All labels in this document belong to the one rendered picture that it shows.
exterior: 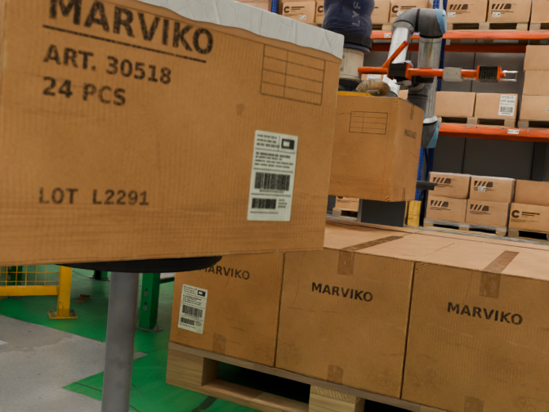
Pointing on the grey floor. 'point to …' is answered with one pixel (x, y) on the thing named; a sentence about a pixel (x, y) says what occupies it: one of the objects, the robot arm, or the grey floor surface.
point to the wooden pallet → (196, 370)
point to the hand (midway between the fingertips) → (406, 71)
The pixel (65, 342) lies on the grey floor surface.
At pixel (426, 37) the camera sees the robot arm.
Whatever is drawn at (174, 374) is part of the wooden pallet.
